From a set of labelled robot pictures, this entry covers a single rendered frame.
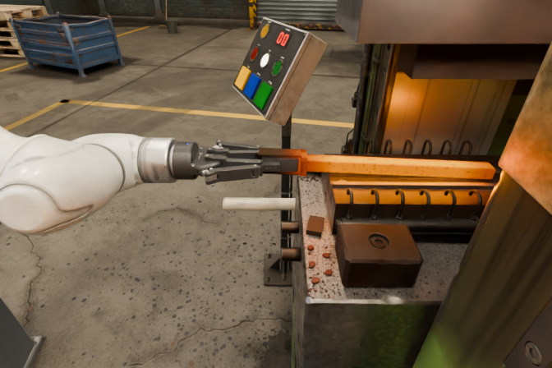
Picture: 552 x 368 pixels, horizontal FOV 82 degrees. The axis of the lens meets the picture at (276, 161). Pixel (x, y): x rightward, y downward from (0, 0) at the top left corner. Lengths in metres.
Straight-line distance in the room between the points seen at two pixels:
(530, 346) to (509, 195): 0.14
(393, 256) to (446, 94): 0.45
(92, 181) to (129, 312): 1.27
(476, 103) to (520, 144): 0.53
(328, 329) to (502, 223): 0.33
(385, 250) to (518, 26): 0.36
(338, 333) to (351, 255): 0.16
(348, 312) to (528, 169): 0.34
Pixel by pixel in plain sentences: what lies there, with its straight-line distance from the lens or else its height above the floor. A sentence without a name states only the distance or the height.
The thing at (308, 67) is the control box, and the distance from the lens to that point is 0.99.
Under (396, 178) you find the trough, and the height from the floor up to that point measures 0.99.
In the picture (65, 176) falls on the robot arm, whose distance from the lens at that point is 0.51.
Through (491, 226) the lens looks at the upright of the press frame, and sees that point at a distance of 0.44.
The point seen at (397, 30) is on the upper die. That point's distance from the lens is 0.48.
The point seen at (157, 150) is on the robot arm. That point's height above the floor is 1.07.
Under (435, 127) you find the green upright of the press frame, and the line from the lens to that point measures 0.88.
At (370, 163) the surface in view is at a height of 1.04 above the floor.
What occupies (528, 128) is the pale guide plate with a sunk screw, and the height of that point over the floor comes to 1.24.
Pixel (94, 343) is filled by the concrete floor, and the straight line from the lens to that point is 1.72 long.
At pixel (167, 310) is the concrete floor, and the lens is 1.69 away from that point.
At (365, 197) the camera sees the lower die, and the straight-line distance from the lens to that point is 0.62.
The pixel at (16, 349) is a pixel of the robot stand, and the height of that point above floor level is 0.12.
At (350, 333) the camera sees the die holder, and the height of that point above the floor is 0.83.
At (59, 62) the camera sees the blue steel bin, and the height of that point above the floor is 0.17.
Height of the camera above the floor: 1.36
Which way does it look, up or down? 32 degrees down
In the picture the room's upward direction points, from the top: straight up
